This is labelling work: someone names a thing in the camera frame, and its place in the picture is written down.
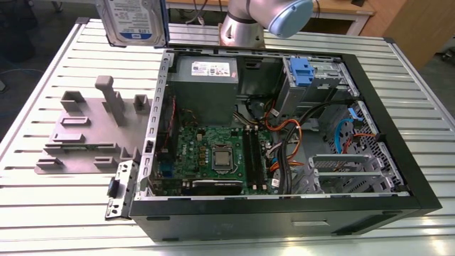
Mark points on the metal drive cage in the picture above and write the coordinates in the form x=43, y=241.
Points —
x=313, y=93

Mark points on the green RAM stick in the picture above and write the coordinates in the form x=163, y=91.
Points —
x=77, y=147

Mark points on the grey metal hinged bracket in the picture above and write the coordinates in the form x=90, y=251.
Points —
x=125, y=186

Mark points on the grey parts rack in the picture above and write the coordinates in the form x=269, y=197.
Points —
x=89, y=133

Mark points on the green motherboard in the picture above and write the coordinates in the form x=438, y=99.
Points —
x=193, y=138

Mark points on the blue drive latch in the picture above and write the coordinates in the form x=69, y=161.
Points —
x=301, y=66

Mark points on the black RAM slot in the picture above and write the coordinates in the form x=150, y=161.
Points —
x=249, y=160
x=262, y=160
x=253, y=160
x=258, y=160

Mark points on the grey power supply unit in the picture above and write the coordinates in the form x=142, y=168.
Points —
x=203, y=101

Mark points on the black graphics card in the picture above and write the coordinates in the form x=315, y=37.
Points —
x=217, y=186

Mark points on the CPU socket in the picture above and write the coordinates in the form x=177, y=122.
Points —
x=223, y=169

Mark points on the wooden cabinet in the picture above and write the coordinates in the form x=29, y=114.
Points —
x=420, y=26

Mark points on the black PC case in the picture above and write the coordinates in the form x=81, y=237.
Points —
x=249, y=221

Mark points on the hard disk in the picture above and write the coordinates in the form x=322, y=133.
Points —
x=131, y=24

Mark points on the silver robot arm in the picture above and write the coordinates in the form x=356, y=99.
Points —
x=242, y=32

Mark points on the silver CPU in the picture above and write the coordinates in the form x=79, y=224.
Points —
x=223, y=158

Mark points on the small dark latch knob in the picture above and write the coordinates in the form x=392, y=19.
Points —
x=114, y=188

